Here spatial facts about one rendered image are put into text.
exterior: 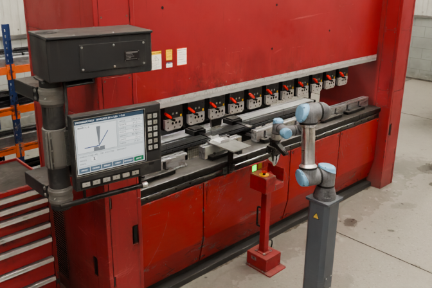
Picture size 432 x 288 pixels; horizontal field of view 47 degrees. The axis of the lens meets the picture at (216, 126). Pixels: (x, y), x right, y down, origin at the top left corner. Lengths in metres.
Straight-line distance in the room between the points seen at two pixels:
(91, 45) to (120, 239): 1.33
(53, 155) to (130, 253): 1.04
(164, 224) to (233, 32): 1.41
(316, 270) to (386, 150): 2.18
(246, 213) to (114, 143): 1.88
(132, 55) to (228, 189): 1.72
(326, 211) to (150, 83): 1.40
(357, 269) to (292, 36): 1.90
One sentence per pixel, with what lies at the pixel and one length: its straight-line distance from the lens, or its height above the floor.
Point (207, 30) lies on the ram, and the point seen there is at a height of 1.81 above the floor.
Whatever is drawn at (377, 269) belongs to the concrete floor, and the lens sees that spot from 4.24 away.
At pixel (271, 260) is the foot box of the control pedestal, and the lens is 3.99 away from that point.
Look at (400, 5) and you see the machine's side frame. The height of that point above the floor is 1.89.
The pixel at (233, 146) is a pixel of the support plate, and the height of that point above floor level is 1.00.
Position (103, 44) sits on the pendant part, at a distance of 2.29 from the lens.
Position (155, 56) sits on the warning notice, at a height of 1.68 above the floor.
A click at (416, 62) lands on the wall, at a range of 11.15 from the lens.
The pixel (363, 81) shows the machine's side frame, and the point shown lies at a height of 1.10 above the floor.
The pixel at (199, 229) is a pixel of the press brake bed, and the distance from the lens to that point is 3.71.
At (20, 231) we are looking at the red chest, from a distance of 3.24.
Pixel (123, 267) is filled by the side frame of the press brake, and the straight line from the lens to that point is 3.25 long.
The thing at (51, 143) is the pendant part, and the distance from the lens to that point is 2.41.
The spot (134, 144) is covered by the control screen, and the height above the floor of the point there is 1.41.
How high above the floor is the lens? 2.25
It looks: 18 degrees down
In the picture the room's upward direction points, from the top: 1 degrees clockwise
